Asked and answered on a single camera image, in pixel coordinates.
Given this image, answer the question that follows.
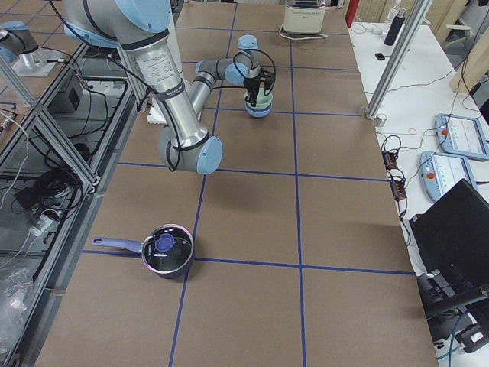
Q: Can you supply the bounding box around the blue bowl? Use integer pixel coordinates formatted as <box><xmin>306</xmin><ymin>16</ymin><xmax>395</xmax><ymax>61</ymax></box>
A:
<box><xmin>245</xmin><ymin>105</ymin><xmax>272</xmax><ymax>119</ymax></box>

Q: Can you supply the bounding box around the aluminium frame post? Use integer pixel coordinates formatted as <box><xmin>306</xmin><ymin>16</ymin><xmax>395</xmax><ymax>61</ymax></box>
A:
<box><xmin>365</xmin><ymin>0</ymin><xmax>432</xmax><ymax>127</ymax></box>

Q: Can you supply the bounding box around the white pedestal column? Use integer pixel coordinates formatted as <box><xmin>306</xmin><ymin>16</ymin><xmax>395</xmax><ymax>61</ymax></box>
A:
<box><xmin>131</xmin><ymin>21</ymin><xmax>206</xmax><ymax>136</ymax></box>

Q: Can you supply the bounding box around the black laptop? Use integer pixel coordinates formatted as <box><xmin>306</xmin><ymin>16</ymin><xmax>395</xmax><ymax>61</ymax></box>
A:
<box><xmin>410</xmin><ymin>179</ymin><xmax>488</xmax><ymax>287</ymax></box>

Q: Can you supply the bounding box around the orange black adapter box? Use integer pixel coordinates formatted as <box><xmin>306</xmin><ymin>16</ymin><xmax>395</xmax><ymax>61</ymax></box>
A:
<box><xmin>382</xmin><ymin>151</ymin><xmax>398</xmax><ymax>170</ymax></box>

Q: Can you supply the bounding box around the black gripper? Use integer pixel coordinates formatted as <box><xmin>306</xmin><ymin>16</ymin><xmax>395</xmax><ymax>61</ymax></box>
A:
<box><xmin>244</xmin><ymin>76</ymin><xmax>261</xmax><ymax>106</ymax></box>

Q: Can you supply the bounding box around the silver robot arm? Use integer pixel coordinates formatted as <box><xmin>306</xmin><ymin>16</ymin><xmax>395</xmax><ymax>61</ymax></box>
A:
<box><xmin>64</xmin><ymin>1</ymin><xmax>275</xmax><ymax>174</ymax></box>
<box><xmin>1</xmin><ymin>21</ymin><xmax>54</xmax><ymax>77</ymax></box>

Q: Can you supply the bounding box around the black water bottle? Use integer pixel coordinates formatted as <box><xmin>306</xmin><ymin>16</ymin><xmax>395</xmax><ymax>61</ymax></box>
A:
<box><xmin>384</xmin><ymin>8</ymin><xmax>406</xmax><ymax>46</ymax></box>

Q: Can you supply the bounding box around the upper blue teach pendant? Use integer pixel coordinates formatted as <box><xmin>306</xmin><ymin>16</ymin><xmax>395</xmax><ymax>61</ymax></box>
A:
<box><xmin>435</xmin><ymin>114</ymin><xmax>488</xmax><ymax>161</ymax></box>

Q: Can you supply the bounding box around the dark blue saucepan with lid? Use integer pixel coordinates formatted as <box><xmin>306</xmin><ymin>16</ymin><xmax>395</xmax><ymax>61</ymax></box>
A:
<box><xmin>91</xmin><ymin>224</ymin><xmax>195</xmax><ymax>279</ymax></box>

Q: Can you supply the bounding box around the cream toaster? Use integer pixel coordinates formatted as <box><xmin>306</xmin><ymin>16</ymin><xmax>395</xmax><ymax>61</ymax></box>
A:
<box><xmin>282</xmin><ymin>0</ymin><xmax>327</xmax><ymax>34</ymax></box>

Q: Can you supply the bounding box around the blue teach pendant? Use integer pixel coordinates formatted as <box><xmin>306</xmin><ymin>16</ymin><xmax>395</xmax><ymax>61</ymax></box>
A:
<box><xmin>419</xmin><ymin>151</ymin><xmax>478</xmax><ymax>202</ymax></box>
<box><xmin>435</xmin><ymin>114</ymin><xmax>488</xmax><ymax>161</ymax></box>

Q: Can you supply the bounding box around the lower blue teach pendant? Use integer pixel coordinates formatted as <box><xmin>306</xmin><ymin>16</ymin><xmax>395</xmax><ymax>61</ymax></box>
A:
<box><xmin>419</xmin><ymin>151</ymin><xmax>478</xmax><ymax>202</ymax></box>

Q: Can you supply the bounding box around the green bowl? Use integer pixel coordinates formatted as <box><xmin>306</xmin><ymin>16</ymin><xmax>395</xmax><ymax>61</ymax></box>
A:
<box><xmin>245</xmin><ymin>87</ymin><xmax>273</xmax><ymax>110</ymax></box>

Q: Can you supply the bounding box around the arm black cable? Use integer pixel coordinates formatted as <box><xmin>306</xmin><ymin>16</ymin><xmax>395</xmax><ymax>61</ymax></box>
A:
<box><xmin>167</xmin><ymin>48</ymin><xmax>277</xmax><ymax>172</ymax></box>

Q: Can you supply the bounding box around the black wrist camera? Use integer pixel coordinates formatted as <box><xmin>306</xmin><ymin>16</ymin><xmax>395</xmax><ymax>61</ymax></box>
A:
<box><xmin>261</xmin><ymin>68</ymin><xmax>276</xmax><ymax>96</ymax></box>

